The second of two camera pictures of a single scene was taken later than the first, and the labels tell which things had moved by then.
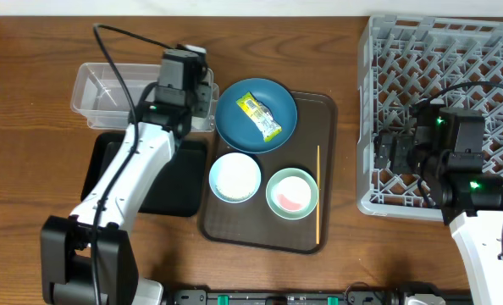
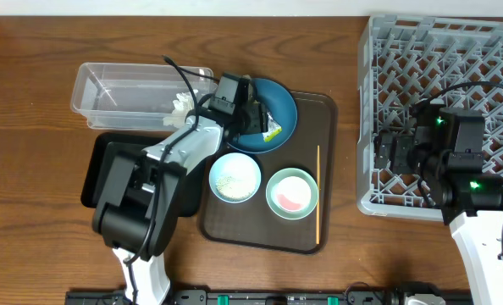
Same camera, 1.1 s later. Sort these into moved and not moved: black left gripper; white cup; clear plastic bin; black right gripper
Moved: black left gripper
Not moved: clear plastic bin; white cup; black right gripper
